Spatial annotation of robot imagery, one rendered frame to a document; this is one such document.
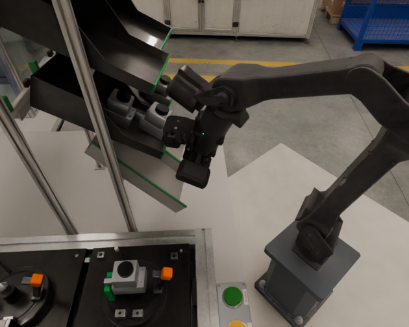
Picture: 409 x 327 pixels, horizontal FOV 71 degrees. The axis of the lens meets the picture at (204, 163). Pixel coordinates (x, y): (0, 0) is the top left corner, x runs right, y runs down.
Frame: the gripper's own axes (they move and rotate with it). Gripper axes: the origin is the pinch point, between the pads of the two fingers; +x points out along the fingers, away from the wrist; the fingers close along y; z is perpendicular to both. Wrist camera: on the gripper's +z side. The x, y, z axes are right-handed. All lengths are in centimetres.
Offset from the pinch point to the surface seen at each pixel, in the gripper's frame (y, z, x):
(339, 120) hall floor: -188, -133, 101
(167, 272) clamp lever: 22.3, -2.7, 8.2
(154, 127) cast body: -3.9, 10.9, -0.3
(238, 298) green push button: 21.5, -20.1, 12.3
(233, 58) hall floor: -300, -26, 157
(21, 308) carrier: 34.0, 21.7, 25.0
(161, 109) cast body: -6.0, 10.7, -4.4
